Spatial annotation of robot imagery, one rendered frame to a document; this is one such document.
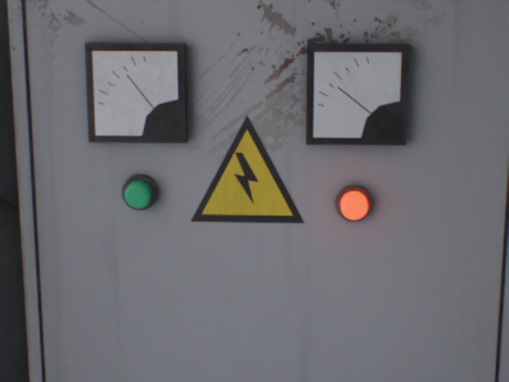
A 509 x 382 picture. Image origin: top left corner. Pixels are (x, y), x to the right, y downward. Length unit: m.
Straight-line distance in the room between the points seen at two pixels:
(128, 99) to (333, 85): 0.16
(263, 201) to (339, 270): 0.09
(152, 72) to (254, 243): 0.17
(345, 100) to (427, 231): 0.13
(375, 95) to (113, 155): 0.22
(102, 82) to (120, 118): 0.03
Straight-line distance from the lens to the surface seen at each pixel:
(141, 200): 0.78
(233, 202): 0.79
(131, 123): 0.78
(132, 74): 0.77
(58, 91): 0.80
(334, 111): 0.77
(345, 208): 0.77
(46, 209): 0.82
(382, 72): 0.76
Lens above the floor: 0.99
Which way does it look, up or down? 13 degrees down
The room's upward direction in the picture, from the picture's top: straight up
